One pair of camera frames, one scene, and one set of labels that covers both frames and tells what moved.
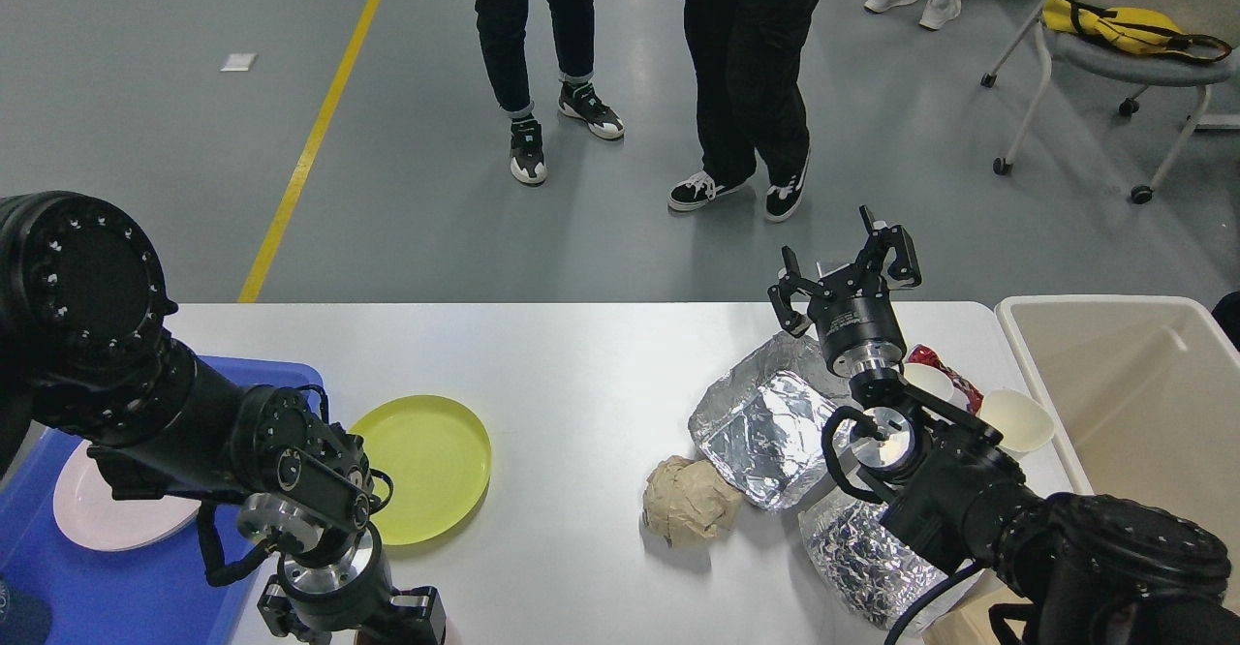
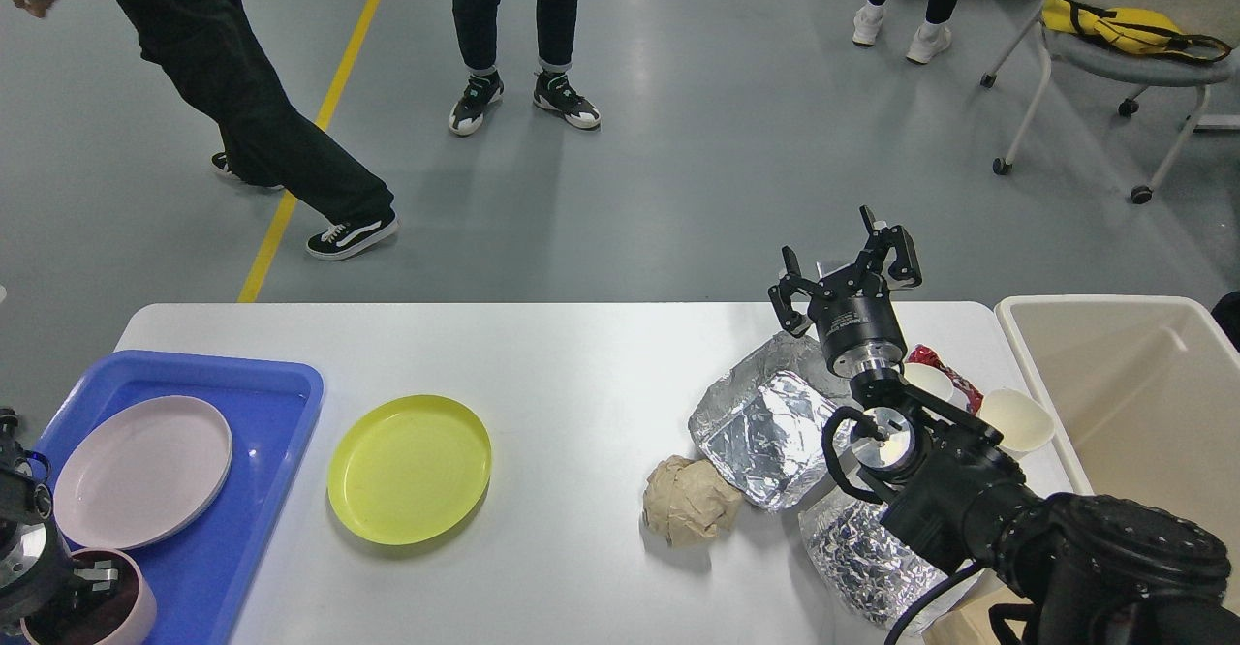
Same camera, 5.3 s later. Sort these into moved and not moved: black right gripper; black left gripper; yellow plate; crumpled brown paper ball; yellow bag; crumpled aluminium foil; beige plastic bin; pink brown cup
Moved: black left gripper; pink brown cup
Not moved: black right gripper; yellow bag; yellow plate; beige plastic bin; crumpled brown paper ball; crumpled aluminium foil
